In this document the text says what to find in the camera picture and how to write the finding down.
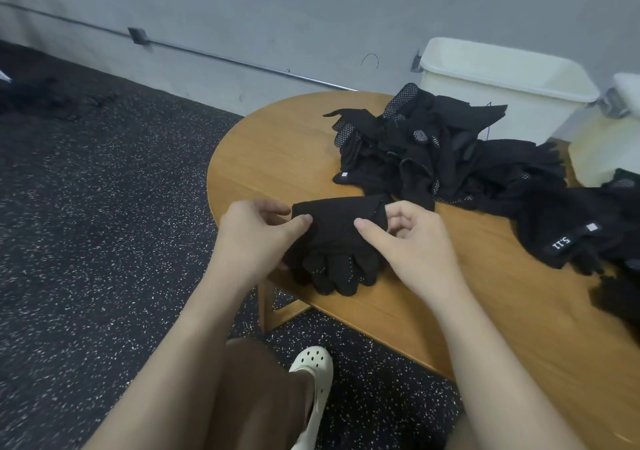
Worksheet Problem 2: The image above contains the black dotted glove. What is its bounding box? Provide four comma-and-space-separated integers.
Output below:
283, 195, 391, 296

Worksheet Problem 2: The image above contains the person's right hand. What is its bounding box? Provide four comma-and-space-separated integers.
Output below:
354, 201, 471, 314

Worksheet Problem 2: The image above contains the stack of black gloves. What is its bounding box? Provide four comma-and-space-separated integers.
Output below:
283, 195, 391, 296

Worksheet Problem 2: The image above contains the pile of black gloves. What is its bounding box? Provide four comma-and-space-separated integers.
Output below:
323, 83, 640, 336
283, 195, 391, 296

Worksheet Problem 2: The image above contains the white plastic bin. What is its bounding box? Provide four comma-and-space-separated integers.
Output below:
570, 73, 640, 188
415, 37, 601, 146

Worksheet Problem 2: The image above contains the person's left leg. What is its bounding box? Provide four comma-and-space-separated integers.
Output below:
205, 337, 316, 450

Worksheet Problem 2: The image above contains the grey wall pipe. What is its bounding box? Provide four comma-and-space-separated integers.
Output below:
0, 0, 356, 93

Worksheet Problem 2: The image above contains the person's left forearm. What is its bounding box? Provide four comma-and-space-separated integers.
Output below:
85, 265, 261, 450

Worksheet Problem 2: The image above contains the person's left hand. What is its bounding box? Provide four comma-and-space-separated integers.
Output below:
212, 199, 313, 292

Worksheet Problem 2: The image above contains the person's right forearm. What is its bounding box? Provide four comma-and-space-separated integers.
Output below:
430, 285, 591, 450

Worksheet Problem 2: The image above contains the person's left white shoe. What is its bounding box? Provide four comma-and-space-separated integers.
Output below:
290, 345, 334, 450

